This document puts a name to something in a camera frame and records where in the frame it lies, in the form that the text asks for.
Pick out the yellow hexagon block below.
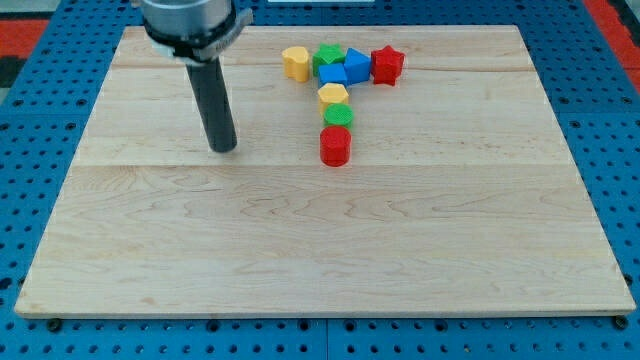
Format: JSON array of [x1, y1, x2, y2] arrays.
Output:
[[317, 83, 349, 117]]

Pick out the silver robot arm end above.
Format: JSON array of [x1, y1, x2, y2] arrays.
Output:
[[131, 0, 254, 66]]

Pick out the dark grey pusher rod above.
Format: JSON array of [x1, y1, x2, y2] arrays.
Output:
[[186, 59, 237, 153]]

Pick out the blue cube block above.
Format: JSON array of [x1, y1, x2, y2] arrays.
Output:
[[318, 63, 348, 87]]

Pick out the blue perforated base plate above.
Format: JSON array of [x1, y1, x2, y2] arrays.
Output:
[[1, 1, 639, 359]]

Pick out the blue triangle block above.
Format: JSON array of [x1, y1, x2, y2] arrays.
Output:
[[343, 48, 371, 85]]

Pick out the green cylinder block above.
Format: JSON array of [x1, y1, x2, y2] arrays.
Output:
[[323, 103, 354, 129]]

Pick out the light wooden board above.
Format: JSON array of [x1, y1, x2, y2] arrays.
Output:
[[15, 25, 636, 319]]

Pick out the red cylinder block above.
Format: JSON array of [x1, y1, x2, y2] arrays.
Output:
[[320, 125, 352, 167]]

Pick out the green star block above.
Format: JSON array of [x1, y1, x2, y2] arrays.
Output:
[[312, 43, 346, 77]]

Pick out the red star block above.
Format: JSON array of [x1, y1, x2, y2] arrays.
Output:
[[370, 45, 405, 86]]

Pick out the yellow heart block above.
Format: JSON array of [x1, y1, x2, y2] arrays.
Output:
[[281, 46, 310, 83]]

